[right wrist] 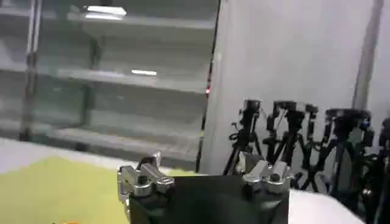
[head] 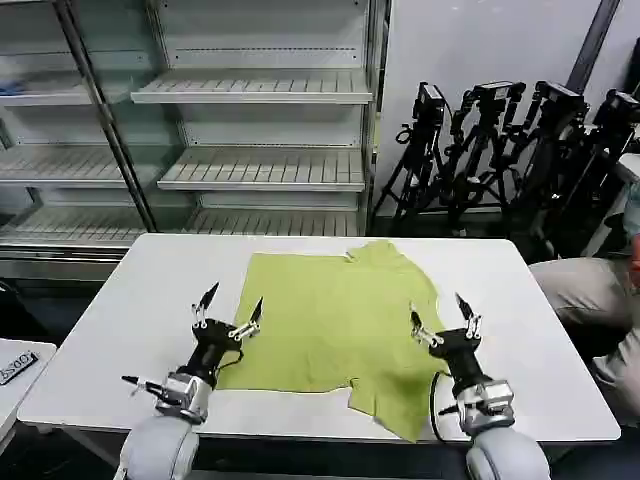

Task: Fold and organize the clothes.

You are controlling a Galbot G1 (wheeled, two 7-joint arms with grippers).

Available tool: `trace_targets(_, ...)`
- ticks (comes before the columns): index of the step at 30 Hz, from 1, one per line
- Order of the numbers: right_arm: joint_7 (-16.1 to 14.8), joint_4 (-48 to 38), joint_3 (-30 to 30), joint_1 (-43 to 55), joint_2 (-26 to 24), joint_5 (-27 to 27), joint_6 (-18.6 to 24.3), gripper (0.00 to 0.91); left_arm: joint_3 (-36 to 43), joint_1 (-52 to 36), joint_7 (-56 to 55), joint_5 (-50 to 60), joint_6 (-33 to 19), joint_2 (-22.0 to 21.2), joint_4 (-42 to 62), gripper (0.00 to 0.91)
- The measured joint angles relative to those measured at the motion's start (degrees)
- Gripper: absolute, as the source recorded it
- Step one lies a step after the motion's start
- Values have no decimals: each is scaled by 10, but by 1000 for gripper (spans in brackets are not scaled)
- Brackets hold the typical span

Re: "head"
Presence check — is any green shirt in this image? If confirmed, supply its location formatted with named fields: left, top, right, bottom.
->
left=215, top=239, right=451, bottom=444

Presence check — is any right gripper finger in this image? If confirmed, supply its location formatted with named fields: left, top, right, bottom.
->
left=453, top=292, right=484, bottom=341
left=408, top=300, right=446, bottom=349

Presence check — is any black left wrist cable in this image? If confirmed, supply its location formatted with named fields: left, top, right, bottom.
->
left=215, top=348, right=245, bottom=375

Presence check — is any black number label plate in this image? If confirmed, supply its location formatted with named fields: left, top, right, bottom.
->
left=0, top=350, right=41, bottom=387

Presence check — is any glass-sided metal shelf rack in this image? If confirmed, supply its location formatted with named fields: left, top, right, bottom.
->
left=0, top=0, right=169, bottom=262

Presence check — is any person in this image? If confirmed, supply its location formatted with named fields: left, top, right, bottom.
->
left=528, top=178, right=640, bottom=427

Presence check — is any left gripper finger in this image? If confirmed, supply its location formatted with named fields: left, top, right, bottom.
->
left=227, top=296, right=265, bottom=342
left=191, top=280, right=221, bottom=330

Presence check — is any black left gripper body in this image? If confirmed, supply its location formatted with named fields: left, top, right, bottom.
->
left=185, top=318, right=247, bottom=388

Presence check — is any grey metal shelf rack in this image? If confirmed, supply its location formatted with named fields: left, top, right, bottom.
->
left=130, top=0, right=392, bottom=239

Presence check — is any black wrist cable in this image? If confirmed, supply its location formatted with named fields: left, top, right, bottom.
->
left=427, top=371, right=474, bottom=444
left=215, top=348, right=245, bottom=375

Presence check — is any black camera tripod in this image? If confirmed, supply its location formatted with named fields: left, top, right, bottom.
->
left=562, top=87, right=640, bottom=261
left=502, top=79, right=592, bottom=254
left=443, top=81, right=527, bottom=237
left=372, top=81, right=454, bottom=224

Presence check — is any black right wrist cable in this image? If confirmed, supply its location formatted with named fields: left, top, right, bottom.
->
left=427, top=371, right=474, bottom=444

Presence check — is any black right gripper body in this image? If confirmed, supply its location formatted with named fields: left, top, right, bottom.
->
left=427, top=326, right=485, bottom=385

